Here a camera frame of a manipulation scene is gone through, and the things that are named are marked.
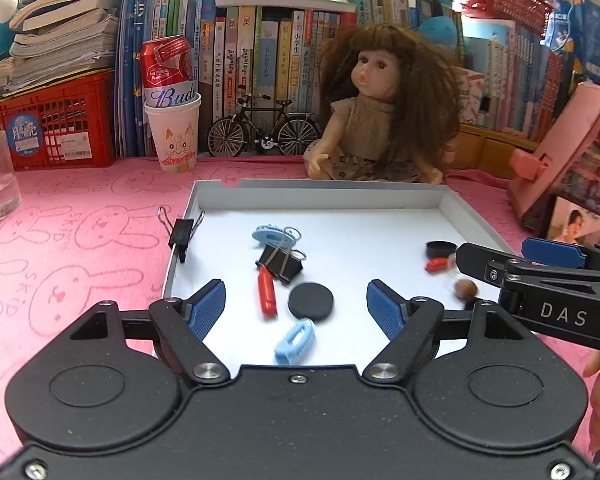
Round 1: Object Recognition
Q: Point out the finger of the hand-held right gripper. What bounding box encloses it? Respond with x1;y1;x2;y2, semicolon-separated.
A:
521;237;587;269
455;242;522;289

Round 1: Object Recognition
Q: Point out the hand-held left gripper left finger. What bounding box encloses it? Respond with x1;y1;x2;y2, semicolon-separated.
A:
70;279;232;386

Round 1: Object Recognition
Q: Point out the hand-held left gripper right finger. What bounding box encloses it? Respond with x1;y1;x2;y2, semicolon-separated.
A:
362;279;528;386

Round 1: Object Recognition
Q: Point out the nut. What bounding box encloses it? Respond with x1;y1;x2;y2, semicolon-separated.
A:
452;278;478;302

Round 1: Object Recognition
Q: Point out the red crayon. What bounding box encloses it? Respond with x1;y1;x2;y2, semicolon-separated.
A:
257;265;279;317

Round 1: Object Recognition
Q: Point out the black round puck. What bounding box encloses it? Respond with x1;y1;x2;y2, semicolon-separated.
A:
287;282;336;321

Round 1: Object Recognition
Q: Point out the large black binder clip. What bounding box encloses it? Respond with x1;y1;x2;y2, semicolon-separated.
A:
255;227;307;286

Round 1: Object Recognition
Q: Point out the blue plastic clip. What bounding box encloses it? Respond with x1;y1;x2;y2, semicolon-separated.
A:
274;319;315;366
252;225;284;249

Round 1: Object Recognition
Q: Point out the white cardboard box tray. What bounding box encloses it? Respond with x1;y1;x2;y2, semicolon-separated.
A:
161;179;528;368

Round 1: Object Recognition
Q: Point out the smartphone with lit screen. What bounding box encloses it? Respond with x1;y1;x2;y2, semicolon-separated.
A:
545;195;600;248

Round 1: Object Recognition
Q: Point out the small black binder clip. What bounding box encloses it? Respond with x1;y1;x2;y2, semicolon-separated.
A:
157;206;206;263

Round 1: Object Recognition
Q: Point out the pink triangular stand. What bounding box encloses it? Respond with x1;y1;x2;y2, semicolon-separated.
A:
507;82;600;233

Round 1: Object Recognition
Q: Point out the wooden desk organizer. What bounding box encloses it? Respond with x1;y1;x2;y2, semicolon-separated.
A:
452;122;538;181

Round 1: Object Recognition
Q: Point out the pink rabbit print towel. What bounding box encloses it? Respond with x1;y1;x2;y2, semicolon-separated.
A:
0;155;600;461

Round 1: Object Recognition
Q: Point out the black model bicycle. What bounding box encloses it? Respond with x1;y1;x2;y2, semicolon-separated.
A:
207;91;321;157

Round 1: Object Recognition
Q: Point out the cat print paper cup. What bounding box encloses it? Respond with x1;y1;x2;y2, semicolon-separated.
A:
144;92;202;175

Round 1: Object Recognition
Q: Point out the curly brown-haired doll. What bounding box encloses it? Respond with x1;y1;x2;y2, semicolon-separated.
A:
302;22;463;184

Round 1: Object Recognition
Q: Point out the blue carton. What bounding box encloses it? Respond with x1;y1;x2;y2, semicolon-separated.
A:
550;0;600;86

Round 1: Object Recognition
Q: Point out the blue round plush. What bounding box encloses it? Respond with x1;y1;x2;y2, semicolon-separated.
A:
417;15;461;48

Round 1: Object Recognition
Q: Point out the red plastic crate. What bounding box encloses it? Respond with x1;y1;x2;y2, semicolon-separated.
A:
0;70;118;171

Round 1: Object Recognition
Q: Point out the red beverage can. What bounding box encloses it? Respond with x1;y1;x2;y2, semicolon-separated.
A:
140;35;200;109

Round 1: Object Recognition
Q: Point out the clear glass cup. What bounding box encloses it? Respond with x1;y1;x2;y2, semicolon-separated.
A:
0;130;23;223

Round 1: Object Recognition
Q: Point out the red plastic basket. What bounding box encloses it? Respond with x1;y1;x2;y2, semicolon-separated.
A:
455;0;556;36

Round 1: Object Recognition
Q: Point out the row of standing books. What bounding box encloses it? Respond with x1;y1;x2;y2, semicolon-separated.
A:
115;0;581;158

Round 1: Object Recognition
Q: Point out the stack of lying books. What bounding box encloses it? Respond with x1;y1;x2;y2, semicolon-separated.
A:
0;0;121;103

